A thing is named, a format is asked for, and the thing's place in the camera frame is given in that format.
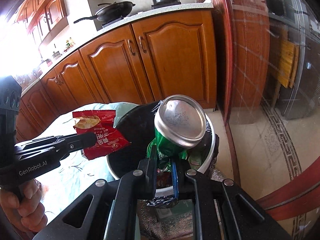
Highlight red chip bag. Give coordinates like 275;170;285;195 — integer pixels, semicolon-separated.
72;110;130;160

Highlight green soda can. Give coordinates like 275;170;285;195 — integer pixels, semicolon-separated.
147;94;207;171

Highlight green milk carton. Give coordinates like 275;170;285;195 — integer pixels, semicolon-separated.
188;151;206;170

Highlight black trash bag liner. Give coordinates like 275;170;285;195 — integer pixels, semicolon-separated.
108;101;220;209

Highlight wooden upper kitchen cabinets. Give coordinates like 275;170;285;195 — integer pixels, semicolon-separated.
15;0;67;46

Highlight wooden kitchen cabinets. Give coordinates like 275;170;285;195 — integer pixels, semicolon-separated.
15;0;67;46
17;8;217;141

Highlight wooden lower kitchen cabinets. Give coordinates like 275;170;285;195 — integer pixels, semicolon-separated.
17;8;217;141

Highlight person's left hand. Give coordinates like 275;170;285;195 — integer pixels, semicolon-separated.
1;179;48;232

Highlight silver padded stool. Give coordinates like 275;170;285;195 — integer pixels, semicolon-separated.
135;168;227;240

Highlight floral teal tablecloth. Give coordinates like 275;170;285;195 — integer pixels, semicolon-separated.
35;102;138;224

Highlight small metal kettle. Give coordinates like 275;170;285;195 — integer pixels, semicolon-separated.
52;51;62;59

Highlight condiment bottles on counter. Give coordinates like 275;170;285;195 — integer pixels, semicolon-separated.
66;37;75;49

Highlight black wok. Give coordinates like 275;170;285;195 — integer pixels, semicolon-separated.
74;1;135;24

